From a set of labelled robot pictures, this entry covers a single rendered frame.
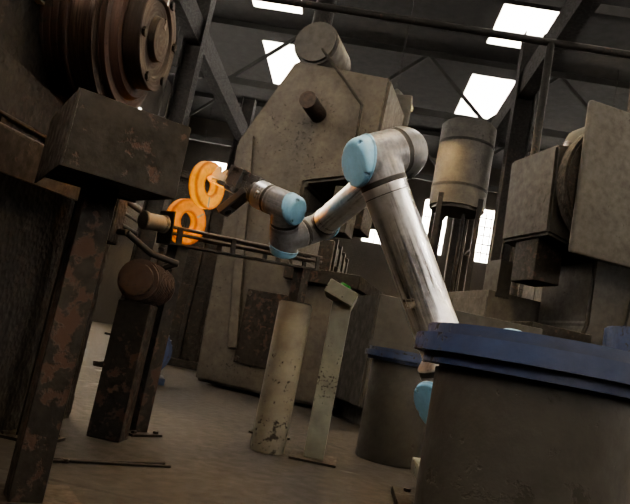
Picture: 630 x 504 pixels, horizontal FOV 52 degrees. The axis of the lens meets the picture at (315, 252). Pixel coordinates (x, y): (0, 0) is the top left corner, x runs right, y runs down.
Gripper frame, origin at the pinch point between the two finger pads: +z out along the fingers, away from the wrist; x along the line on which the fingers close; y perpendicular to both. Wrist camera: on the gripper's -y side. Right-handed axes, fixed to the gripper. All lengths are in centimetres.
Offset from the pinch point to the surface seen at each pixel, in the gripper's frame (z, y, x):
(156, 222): 3.9, -19.9, 9.1
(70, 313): -51, -38, 78
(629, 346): -119, 28, -275
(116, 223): 3.5, -24.7, 24.7
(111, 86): 0, 9, 50
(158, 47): 0.4, 24.8, 42.0
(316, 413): -52, -56, -42
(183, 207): 5.6, -11.9, -1.1
